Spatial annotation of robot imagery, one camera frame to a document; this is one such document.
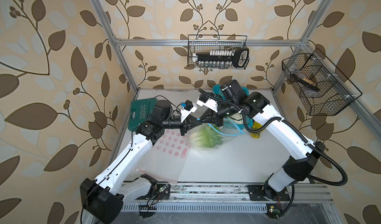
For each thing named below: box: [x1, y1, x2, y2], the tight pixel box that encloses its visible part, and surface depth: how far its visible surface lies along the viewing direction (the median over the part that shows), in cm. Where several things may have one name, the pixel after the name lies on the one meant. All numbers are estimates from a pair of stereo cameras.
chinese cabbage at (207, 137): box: [189, 123, 224, 149], surface depth 72 cm
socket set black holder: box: [192, 47, 250, 68], surface depth 86 cm
